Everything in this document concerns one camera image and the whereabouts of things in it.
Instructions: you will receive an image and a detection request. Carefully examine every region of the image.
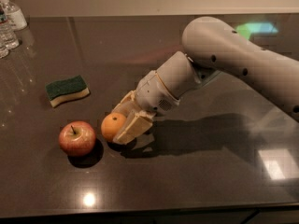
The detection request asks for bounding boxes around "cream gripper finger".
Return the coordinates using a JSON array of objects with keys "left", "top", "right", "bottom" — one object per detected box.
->
[
  {"left": 113, "top": 110, "right": 153, "bottom": 145},
  {"left": 112, "top": 91, "right": 136, "bottom": 116}
]

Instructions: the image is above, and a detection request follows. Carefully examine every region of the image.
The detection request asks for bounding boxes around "orange fruit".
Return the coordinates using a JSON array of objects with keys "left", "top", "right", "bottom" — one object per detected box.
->
[{"left": 101, "top": 112, "right": 126, "bottom": 142}]

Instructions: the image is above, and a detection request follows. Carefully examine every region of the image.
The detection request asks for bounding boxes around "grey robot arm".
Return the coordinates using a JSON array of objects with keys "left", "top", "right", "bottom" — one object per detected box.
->
[{"left": 112, "top": 17, "right": 299, "bottom": 145}]

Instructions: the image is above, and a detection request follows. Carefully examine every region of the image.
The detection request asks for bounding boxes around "red apple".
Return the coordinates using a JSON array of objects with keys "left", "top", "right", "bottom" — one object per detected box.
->
[{"left": 58, "top": 121, "right": 96, "bottom": 157}]

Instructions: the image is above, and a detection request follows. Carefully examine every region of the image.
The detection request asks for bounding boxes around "green and yellow sponge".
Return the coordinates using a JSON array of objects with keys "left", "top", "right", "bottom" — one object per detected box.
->
[{"left": 45, "top": 76, "right": 90, "bottom": 108}]

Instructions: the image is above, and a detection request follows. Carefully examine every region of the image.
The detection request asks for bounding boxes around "clear bottle at left edge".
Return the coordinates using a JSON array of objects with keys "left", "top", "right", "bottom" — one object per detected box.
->
[{"left": 0, "top": 38, "right": 9, "bottom": 59}]

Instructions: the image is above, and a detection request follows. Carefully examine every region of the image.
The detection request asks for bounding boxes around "clear plastic water bottle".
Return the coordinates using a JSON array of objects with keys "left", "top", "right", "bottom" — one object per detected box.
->
[{"left": 0, "top": 7, "right": 20, "bottom": 49}]

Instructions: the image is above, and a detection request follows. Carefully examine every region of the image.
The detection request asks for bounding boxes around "white pump sanitizer bottle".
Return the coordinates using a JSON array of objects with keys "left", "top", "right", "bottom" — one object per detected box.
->
[{"left": 0, "top": 0, "right": 27, "bottom": 31}]

